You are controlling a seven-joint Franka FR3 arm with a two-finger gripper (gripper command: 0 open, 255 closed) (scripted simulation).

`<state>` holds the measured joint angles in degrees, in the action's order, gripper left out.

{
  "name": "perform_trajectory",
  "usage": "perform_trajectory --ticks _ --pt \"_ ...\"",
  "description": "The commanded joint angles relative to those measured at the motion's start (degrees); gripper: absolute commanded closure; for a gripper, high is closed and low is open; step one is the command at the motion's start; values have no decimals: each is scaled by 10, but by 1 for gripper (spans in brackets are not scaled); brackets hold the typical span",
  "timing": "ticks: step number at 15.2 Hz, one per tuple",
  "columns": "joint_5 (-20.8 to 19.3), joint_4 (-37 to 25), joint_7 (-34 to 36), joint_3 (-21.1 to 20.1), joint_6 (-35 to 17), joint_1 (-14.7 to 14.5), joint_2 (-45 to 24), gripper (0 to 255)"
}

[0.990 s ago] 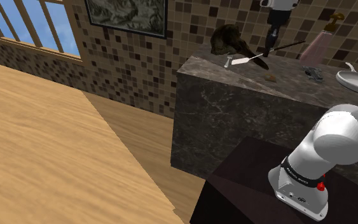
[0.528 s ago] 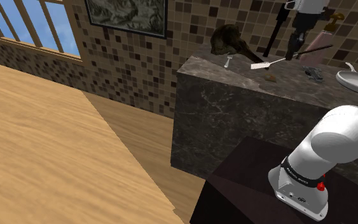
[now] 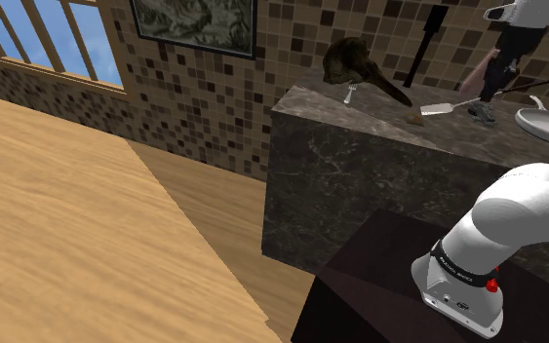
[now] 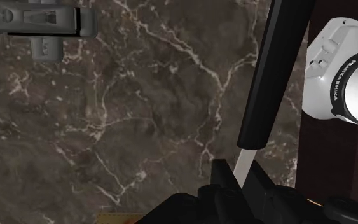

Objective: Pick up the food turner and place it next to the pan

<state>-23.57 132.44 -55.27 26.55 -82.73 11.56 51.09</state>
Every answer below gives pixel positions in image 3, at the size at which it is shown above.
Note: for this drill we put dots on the wooden-framed window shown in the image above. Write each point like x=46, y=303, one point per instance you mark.
x=50, y=38

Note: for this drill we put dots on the pink elongated object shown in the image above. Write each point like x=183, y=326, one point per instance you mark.
x=474, y=76

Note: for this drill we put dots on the light wooden table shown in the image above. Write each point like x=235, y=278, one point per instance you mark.
x=88, y=228

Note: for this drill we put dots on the small brown food piece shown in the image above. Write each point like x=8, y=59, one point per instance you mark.
x=415, y=119

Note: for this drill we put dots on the dark robot stand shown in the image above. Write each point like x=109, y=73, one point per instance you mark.
x=378, y=285

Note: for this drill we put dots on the dark marble counter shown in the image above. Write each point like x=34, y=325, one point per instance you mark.
x=350, y=180

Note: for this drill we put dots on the white dish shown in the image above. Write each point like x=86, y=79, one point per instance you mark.
x=547, y=126

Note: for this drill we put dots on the dark brown beaked mask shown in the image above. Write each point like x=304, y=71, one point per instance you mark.
x=350, y=61

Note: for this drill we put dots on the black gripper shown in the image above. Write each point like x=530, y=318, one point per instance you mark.
x=516, y=45

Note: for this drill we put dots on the small dark grey object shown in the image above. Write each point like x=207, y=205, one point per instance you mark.
x=482, y=114

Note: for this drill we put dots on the framed wall picture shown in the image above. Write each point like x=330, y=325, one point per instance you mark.
x=198, y=23

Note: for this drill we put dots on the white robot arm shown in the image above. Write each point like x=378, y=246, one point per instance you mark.
x=507, y=213

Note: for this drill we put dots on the silver fork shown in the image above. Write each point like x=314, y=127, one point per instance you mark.
x=348, y=96

